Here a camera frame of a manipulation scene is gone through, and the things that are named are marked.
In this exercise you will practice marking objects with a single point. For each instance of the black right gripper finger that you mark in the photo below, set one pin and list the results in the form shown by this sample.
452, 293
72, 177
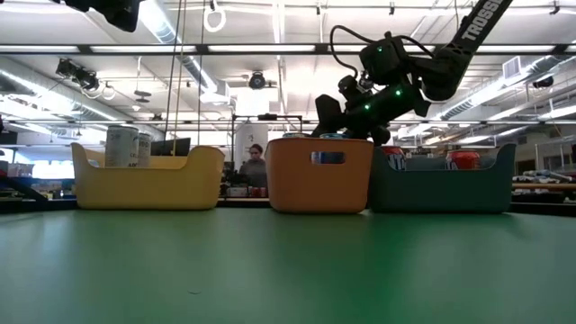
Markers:
328, 117

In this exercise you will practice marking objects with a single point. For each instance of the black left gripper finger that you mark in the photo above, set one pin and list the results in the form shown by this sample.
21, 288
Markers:
128, 15

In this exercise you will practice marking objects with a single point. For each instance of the orange plastic bin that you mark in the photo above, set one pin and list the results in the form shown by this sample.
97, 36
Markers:
315, 189

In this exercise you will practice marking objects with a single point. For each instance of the dark teal plastic bin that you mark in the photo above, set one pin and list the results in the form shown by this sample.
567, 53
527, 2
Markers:
441, 191

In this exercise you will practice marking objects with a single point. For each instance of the yellow plastic bin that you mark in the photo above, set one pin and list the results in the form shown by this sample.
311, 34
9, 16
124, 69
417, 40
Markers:
148, 184

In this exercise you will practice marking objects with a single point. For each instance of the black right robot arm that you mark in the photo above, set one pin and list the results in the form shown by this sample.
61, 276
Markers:
472, 36

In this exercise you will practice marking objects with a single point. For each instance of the black ceiling spotlight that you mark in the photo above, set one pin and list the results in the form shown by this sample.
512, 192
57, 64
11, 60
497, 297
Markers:
76, 74

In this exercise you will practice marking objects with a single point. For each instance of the dark round ceiling fixture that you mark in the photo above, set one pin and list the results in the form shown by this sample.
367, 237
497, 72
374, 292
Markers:
142, 94

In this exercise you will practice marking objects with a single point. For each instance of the person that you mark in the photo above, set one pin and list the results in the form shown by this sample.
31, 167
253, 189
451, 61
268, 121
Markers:
255, 168

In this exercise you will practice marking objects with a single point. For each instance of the black computer monitor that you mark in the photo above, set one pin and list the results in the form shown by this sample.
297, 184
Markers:
173, 147

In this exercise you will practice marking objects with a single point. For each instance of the white air vent grille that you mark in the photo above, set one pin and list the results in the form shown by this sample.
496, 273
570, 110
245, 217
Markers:
511, 67

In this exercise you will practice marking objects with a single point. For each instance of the black ceiling speaker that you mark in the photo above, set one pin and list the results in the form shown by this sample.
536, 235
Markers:
543, 82

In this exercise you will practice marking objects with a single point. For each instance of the background wooden workbench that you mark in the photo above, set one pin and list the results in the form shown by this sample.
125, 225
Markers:
540, 185

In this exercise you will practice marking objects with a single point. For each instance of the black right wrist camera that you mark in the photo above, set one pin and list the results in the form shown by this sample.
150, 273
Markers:
355, 85

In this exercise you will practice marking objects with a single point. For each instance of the silver ceiling air duct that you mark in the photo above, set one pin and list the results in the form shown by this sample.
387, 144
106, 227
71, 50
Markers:
45, 99
166, 31
495, 87

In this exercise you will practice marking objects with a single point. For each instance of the black metal frame stand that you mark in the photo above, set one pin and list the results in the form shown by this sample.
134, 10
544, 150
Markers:
270, 117

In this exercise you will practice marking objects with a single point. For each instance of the overhead LED light bar frame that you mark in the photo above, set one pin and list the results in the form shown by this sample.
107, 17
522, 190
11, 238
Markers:
321, 48

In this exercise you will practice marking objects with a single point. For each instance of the black ceiling dome camera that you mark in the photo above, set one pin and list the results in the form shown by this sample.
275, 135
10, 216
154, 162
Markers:
257, 81

